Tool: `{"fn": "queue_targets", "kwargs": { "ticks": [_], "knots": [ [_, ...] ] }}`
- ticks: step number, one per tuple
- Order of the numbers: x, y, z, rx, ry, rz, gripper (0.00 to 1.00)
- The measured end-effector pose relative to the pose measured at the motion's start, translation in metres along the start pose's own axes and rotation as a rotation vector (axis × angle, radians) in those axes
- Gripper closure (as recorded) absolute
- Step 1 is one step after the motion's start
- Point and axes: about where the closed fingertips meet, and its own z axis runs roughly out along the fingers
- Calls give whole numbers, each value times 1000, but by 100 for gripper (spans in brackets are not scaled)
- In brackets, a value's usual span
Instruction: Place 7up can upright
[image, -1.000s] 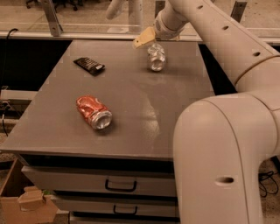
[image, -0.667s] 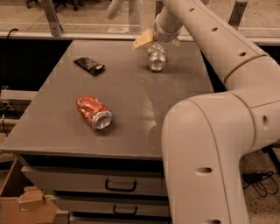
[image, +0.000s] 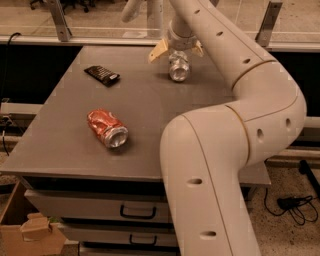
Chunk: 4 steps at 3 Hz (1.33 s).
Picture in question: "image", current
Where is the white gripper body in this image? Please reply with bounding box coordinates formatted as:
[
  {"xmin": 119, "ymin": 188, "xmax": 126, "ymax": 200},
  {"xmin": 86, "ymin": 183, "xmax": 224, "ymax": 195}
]
[{"xmin": 167, "ymin": 15, "xmax": 197, "ymax": 51}]

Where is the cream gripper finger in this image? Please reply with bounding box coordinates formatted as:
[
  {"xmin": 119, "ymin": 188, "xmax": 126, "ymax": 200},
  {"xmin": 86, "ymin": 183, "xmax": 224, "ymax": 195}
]
[
  {"xmin": 148, "ymin": 38, "xmax": 169, "ymax": 63},
  {"xmin": 191, "ymin": 40, "xmax": 204, "ymax": 57}
]

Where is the crushed silver 7up can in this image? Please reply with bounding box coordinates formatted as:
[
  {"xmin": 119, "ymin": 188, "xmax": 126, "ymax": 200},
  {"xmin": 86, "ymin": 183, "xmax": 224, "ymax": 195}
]
[{"xmin": 169, "ymin": 51, "xmax": 190, "ymax": 82}]

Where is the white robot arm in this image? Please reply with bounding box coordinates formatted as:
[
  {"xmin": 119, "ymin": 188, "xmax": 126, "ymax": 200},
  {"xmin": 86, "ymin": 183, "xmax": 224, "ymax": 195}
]
[{"xmin": 160, "ymin": 0, "xmax": 306, "ymax": 256}]

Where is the crushed red soda can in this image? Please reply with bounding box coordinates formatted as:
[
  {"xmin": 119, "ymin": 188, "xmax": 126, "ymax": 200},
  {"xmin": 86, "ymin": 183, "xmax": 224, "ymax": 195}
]
[{"xmin": 87, "ymin": 109, "xmax": 129, "ymax": 148}]

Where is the dark chocolate bar wrapper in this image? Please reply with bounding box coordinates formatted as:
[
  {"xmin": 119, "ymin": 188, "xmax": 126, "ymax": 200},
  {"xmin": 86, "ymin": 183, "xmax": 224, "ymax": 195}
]
[{"xmin": 85, "ymin": 66, "xmax": 120, "ymax": 87}]

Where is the black office chair base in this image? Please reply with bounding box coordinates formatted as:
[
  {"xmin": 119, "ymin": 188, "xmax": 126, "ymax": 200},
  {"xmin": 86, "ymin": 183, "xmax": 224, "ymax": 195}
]
[{"xmin": 29, "ymin": 0, "xmax": 95, "ymax": 13}]

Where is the grey drawer cabinet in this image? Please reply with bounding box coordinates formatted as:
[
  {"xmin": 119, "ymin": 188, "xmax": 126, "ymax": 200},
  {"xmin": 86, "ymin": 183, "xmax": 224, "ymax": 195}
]
[{"xmin": 4, "ymin": 46, "xmax": 260, "ymax": 256}]

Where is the brown cardboard box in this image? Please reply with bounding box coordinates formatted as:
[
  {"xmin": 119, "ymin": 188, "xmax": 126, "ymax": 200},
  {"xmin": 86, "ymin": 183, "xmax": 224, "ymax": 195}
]
[{"xmin": 0, "ymin": 183, "xmax": 66, "ymax": 256}]

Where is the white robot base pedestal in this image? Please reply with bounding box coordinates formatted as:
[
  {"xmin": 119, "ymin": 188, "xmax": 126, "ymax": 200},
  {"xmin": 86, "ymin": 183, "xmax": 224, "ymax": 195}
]
[{"xmin": 120, "ymin": 0, "xmax": 164, "ymax": 39}]

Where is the right metal bracket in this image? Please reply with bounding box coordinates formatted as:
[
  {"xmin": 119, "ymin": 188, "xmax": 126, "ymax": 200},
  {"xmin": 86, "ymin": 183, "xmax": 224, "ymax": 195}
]
[{"xmin": 255, "ymin": 0, "xmax": 282, "ymax": 47}]

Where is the metal bracket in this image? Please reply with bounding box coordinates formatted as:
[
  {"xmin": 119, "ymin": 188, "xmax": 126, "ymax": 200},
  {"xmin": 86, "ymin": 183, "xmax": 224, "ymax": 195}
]
[
  {"xmin": 47, "ymin": 0, "xmax": 72, "ymax": 42},
  {"xmin": 255, "ymin": 0, "xmax": 282, "ymax": 47}
]

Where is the left metal bracket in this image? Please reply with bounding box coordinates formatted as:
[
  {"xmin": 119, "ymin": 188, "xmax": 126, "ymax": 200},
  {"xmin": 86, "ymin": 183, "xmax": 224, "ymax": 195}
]
[{"xmin": 47, "ymin": 0, "xmax": 72, "ymax": 42}]

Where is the black cable on left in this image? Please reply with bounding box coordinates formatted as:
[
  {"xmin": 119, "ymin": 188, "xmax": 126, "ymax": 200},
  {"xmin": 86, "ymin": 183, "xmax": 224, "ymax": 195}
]
[{"xmin": 0, "ymin": 32, "xmax": 23, "ymax": 157}]

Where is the top drawer with black handle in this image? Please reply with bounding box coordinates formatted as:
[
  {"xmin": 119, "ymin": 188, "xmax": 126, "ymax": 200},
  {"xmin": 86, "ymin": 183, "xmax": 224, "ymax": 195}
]
[{"xmin": 25, "ymin": 189, "xmax": 172, "ymax": 223}]

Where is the drawer with black handle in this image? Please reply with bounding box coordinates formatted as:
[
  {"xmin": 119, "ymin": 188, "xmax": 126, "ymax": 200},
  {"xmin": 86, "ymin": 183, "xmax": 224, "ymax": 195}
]
[
  {"xmin": 25, "ymin": 189, "xmax": 172, "ymax": 223},
  {"xmin": 59, "ymin": 223, "xmax": 178, "ymax": 247}
]

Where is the black power adapter with cable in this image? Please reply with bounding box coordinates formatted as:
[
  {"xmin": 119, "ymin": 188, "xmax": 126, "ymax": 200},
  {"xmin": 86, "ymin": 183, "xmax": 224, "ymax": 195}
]
[{"xmin": 263, "ymin": 189, "xmax": 319, "ymax": 226}]

